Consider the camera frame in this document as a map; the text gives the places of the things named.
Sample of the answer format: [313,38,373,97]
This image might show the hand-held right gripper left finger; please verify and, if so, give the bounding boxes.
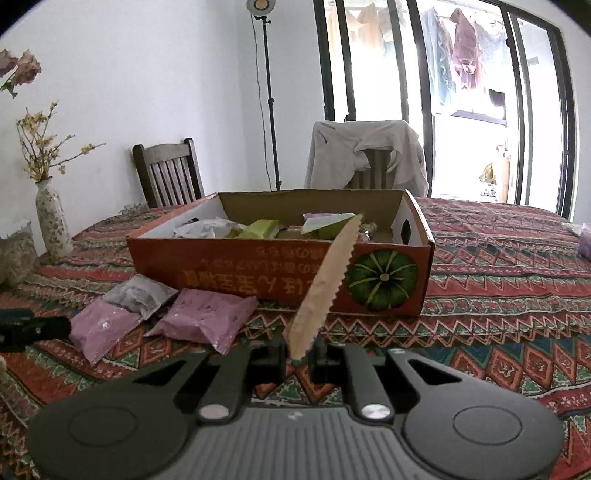
[131,337,291,426]

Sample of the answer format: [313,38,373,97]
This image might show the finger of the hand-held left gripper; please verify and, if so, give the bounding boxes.
[0,318,72,354]
[0,309,35,326]

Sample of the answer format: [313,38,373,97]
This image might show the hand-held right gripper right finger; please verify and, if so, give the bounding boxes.
[307,338,468,424]

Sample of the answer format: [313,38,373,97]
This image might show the pink snack packet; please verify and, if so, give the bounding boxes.
[69,298,145,365]
[147,288,258,355]

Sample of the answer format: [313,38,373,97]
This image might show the tan snack packet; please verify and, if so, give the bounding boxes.
[287,211,365,366]

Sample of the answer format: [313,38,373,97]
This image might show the orange cardboard box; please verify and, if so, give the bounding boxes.
[126,188,435,318]

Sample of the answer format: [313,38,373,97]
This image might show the white translucent snack packet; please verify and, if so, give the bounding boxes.
[102,274,180,320]

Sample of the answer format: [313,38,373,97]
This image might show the lime green snack packet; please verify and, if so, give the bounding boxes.
[235,219,282,240]

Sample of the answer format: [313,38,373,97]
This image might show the glass jar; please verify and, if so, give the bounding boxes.
[0,220,38,287]

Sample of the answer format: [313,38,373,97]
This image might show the slender floral vase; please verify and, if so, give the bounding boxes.
[35,180,75,259]

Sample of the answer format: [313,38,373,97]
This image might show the yellow flower branches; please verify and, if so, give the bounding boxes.
[16,99,107,183]

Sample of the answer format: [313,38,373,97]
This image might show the patterned tablecloth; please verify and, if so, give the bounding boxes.
[0,196,591,480]

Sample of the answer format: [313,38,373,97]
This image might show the dark wooden chair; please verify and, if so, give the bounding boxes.
[132,138,206,208]

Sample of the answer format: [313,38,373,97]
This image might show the wooden chair under jacket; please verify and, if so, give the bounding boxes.
[346,148,398,190]

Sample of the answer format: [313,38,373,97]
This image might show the beige jacket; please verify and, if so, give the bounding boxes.
[305,120,430,197]

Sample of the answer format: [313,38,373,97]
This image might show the pink flower bouquet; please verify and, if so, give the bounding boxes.
[0,49,42,100]

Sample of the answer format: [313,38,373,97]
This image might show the brown narrow cabinet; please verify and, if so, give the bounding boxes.
[494,145,513,201]

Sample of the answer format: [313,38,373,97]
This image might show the blue hanging garment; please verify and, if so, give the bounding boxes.
[421,8,455,107]

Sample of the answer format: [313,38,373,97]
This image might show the beige hanging garment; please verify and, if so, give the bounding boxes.
[358,2,386,51]

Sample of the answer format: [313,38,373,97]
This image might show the maroon hanging garment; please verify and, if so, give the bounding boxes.
[449,8,485,90]

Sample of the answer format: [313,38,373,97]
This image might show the grey-blue hanging garment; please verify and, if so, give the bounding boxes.
[475,23,509,88]

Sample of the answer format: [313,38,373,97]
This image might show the black sliding door frame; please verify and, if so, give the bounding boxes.
[313,0,578,217]

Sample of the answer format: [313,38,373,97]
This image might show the ring light on stand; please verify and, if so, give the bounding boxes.
[246,0,283,191]

